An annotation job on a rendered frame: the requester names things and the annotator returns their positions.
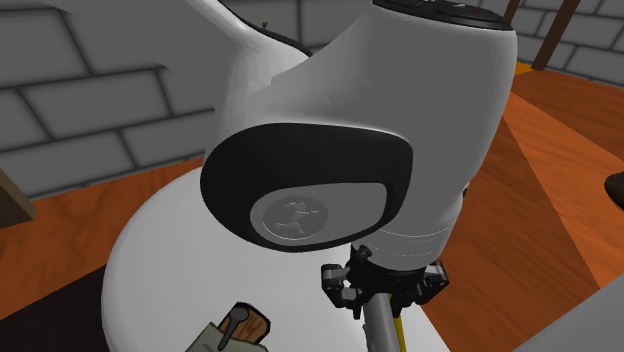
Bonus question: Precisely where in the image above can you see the olive grey cloth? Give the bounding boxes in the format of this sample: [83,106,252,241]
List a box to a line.
[185,321,270,352]

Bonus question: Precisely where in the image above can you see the dark brown round thing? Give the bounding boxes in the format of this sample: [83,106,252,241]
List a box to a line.
[604,172,624,212]

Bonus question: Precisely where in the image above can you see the grey cylinder with yellow stripe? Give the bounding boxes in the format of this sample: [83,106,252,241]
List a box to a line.
[362,291,409,352]

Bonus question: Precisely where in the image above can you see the brown box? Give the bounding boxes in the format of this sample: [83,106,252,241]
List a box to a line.
[0,167,38,230]

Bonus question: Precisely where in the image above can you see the white round table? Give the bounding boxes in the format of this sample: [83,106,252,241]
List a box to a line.
[100,166,452,352]

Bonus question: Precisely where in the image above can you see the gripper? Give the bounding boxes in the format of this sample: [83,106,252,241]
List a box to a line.
[320,245,451,321]

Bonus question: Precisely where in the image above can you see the brown wooden furniture legs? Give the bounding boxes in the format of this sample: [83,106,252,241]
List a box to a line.
[502,0,582,72]

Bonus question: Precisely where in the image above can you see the grey spoon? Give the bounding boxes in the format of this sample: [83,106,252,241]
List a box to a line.
[221,305,250,351]

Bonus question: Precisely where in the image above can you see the brown wooden block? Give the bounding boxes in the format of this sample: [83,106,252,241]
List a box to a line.
[217,302,272,343]

